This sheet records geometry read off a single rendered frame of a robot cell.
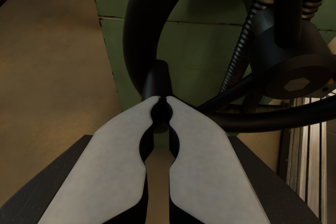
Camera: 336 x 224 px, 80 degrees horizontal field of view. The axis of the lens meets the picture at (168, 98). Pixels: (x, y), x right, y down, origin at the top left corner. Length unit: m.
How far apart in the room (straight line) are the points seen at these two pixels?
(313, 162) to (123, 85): 0.73
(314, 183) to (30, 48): 1.55
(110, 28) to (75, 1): 1.40
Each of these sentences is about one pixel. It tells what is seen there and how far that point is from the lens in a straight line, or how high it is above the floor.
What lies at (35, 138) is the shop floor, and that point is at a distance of 1.14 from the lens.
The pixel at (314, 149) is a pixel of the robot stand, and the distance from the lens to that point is 0.97.
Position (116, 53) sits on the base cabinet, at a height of 0.63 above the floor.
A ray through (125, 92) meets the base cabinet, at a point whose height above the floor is 0.48.
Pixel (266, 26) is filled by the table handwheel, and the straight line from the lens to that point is 0.22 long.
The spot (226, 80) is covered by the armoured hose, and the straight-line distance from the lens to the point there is 0.31.
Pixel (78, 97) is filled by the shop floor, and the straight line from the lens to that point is 1.17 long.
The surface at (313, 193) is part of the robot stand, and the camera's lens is 0.90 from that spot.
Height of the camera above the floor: 0.94
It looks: 58 degrees down
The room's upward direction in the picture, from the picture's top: 8 degrees clockwise
